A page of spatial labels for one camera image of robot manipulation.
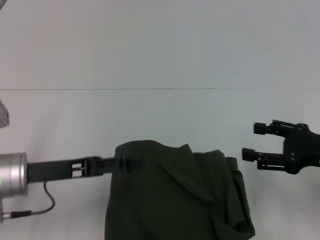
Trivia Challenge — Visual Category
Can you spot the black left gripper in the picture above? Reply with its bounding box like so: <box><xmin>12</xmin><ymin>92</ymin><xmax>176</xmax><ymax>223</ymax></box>
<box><xmin>26</xmin><ymin>154</ymin><xmax>146</xmax><ymax>185</ymax></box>

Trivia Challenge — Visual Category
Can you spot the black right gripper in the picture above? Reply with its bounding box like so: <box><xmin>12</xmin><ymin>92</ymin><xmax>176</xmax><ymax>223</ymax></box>
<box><xmin>241</xmin><ymin>119</ymin><xmax>320</xmax><ymax>175</ymax></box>

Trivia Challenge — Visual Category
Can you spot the dark green shirt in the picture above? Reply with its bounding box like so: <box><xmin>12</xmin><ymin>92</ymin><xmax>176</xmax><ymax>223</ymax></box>
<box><xmin>104</xmin><ymin>139</ymin><xmax>256</xmax><ymax>240</ymax></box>

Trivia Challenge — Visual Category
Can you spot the black cable with metal plug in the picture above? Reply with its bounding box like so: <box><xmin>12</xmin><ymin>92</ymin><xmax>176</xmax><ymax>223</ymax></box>
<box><xmin>0</xmin><ymin>181</ymin><xmax>56</xmax><ymax>223</ymax></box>

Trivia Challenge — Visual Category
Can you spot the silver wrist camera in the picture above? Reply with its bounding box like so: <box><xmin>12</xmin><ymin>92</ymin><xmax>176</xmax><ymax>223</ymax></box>
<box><xmin>0</xmin><ymin>99</ymin><xmax>11</xmax><ymax>130</ymax></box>

